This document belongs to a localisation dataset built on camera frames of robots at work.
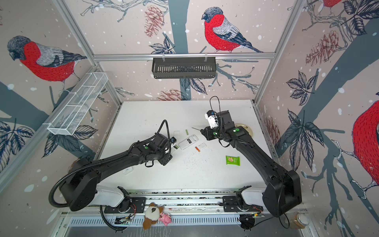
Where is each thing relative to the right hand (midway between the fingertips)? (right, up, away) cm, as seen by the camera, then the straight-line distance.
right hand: (201, 133), depth 80 cm
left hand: (-21, -13, +6) cm, 25 cm away
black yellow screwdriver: (-2, +1, +5) cm, 6 cm away
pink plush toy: (-18, -39, -12) cm, 44 cm away
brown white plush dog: (-24, -37, -12) cm, 46 cm away
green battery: (-9, -3, +22) cm, 24 cm away
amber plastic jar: (+41, -36, -18) cm, 57 cm away
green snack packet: (+20, -18, +8) cm, 28 cm away
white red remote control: (-8, -8, +15) cm, 19 cm away
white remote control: (-16, -11, +14) cm, 24 cm away
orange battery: (-2, -13, +15) cm, 20 cm away
